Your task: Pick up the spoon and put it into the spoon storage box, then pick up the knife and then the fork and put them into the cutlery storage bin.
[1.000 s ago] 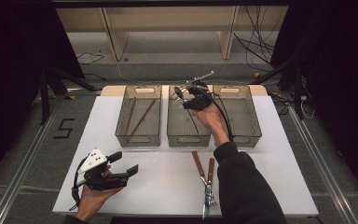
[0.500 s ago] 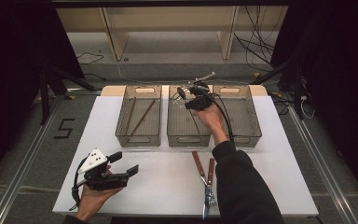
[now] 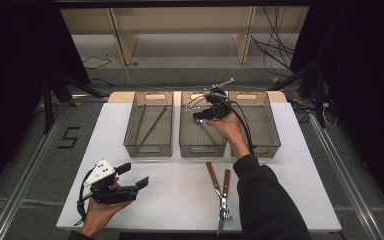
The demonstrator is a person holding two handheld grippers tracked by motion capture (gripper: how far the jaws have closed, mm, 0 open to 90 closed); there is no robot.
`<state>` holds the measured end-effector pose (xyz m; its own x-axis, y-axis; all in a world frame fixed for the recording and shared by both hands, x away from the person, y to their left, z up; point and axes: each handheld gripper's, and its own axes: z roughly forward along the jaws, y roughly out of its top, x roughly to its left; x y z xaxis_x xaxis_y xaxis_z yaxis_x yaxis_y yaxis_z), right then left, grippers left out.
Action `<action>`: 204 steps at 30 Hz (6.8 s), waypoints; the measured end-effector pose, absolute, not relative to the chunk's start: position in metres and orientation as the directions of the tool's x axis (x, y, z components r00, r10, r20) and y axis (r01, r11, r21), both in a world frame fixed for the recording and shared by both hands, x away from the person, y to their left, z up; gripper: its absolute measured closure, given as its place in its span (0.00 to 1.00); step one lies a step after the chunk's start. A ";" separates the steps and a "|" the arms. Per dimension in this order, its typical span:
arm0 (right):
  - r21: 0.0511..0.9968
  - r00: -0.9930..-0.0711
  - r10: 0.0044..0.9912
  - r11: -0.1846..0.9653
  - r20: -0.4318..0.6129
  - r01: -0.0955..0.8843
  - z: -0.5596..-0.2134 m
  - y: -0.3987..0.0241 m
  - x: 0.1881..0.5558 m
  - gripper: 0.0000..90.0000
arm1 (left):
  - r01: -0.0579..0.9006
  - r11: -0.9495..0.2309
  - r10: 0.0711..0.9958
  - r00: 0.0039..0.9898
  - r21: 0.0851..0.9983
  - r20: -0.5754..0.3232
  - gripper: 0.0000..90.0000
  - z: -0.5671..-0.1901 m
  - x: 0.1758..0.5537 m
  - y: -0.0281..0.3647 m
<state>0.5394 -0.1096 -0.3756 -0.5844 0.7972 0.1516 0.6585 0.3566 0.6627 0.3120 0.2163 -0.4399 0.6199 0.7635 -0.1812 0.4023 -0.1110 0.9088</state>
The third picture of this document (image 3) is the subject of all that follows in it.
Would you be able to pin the white table cover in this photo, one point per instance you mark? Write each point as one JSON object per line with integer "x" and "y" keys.
{"x": 180, "y": 186}

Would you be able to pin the brown wooden chopstick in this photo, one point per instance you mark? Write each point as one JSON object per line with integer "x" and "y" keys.
{"x": 153, "y": 125}

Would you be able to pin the large smoky clear plastic bin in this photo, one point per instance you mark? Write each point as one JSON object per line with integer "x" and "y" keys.
{"x": 150, "y": 133}

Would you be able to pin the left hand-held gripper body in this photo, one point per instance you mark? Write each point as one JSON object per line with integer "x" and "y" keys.
{"x": 106, "y": 190}

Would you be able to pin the black curtain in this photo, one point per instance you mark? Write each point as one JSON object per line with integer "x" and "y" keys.
{"x": 363, "y": 83}
{"x": 20, "y": 66}

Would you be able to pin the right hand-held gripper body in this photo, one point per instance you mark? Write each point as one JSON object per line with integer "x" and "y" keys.
{"x": 217, "y": 108}

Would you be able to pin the metal spoon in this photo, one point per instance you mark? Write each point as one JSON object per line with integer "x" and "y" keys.
{"x": 208, "y": 133}

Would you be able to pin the black tripod stand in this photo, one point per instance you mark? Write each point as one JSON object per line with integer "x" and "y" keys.
{"x": 58, "y": 90}

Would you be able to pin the light wooden shelf unit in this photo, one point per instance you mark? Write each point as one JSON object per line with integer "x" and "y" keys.
{"x": 180, "y": 30}

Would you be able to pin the metal floor rail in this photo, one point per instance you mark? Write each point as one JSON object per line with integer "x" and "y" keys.
{"x": 26, "y": 176}
{"x": 346, "y": 173}

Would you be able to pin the person's right hand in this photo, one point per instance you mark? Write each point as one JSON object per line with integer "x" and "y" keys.
{"x": 231, "y": 133}

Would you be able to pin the black metal stand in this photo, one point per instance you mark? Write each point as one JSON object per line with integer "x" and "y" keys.
{"x": 313, "y": 86}

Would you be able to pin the person's left hand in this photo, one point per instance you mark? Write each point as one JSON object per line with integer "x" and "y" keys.
{"x": 100, "y": 213}

